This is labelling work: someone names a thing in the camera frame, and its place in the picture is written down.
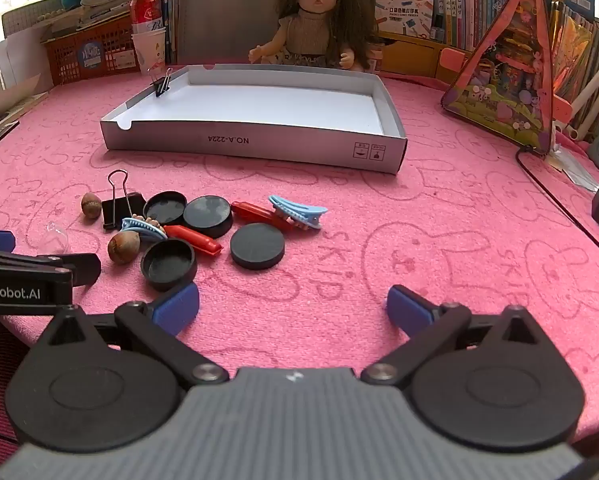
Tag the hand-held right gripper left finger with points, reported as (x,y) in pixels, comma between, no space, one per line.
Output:
(177,307)

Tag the blue hair clip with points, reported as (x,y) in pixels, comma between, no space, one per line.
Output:
(299,210)
(142,227)

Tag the row of blue magazines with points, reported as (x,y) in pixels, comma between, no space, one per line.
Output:
(165,5)

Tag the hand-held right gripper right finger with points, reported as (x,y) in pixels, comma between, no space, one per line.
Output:
(407,307)

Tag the white printed cardboard box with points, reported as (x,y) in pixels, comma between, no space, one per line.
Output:
(403,12)

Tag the pink triangular toy case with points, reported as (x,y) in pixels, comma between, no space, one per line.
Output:
(509,85)

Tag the white stand legs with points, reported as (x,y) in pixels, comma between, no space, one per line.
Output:
(592,95)

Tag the grey metal container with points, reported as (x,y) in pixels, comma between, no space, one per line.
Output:
(229,10)

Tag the small black binder clip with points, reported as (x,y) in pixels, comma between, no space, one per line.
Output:
(162,89)

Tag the white cardboard box tray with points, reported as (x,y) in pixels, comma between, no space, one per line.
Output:
(279,105)

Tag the brown-haired doll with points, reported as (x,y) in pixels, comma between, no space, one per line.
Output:
(312,20)

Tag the black round cap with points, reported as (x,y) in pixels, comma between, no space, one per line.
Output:
(207,216)

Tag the white paper cup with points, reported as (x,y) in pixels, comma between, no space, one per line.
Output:
(150,52)

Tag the stack of papers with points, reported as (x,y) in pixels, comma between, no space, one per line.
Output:
(4,115)

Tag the red soda can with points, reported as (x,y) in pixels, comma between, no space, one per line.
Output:
(147,12)

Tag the pink cup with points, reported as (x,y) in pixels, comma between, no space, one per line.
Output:
(378,57)

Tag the black round lid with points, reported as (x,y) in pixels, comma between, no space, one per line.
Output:
(168,265)
(164,208)

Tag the wooden desk organizer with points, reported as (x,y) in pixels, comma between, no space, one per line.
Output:
(414,57)

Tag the black round disc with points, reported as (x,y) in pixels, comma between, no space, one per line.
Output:
(258,246)

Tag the orange patterned bag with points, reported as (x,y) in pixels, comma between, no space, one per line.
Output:
(574,55)

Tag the row of upright books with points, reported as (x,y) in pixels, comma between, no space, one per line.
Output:
(484,0)

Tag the large black binder clip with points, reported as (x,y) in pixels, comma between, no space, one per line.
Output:
(122,211)

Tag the red pen cap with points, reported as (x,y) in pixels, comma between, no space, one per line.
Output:
(197,241)
(252,211)

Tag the clear plastic dome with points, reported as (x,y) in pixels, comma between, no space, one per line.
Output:
(55,237)

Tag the brown nut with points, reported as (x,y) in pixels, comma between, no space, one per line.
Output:
(123,248)
(91,206)

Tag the clear plastic wrapper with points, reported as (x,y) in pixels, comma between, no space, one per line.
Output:
(577,172)

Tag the pink rabbit print mat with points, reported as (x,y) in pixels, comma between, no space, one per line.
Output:
(429,210)

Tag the red plastic basket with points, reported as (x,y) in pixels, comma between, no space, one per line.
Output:
(89,55)

